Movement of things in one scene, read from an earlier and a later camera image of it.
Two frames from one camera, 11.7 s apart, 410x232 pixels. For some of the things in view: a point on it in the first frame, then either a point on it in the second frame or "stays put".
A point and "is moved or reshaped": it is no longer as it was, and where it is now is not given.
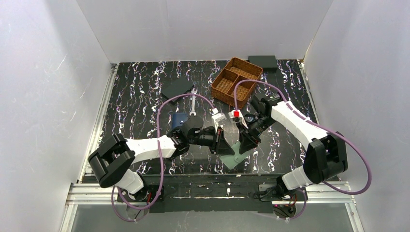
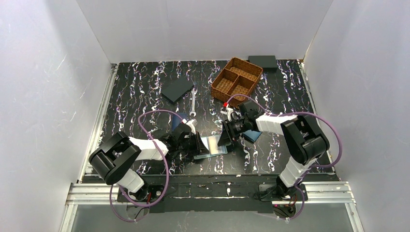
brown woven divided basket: [223, 88] stays put
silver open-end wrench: [193, 100] stays put
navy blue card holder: [178, 118] stays put
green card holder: [231, 161] is moved or reshaped
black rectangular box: [268, 63] stays put
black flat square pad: [178, 88] stays put
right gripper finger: [245, 144] → [226, 137]
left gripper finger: [223, 147] → [201, 147]
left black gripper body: [218, 139] → [195, 143]
